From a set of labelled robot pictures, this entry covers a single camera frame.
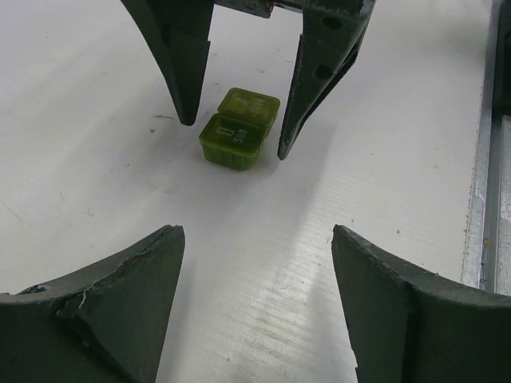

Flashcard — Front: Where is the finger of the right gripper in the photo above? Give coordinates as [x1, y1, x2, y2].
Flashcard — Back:
[278, 1, 376, 160]
[122, 0, 214, 126]

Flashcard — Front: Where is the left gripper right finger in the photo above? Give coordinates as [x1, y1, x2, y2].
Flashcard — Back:
[331, 225, 510, 382]

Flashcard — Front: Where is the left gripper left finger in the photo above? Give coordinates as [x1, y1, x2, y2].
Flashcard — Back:
[1, 225, 185, 382]

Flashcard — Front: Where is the green pill box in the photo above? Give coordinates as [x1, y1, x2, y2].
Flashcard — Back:
[199, 88, 280, 171]

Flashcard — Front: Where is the aluminium mounting rail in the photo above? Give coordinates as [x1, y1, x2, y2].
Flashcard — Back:
[461, 1, 510, 296]

